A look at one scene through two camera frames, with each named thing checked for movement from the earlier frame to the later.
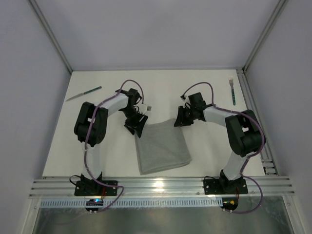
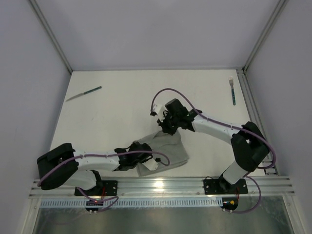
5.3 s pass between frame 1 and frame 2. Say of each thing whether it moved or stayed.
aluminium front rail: stayed
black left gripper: moved
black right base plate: stayed
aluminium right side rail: stayed
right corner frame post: stayed
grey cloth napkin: moved
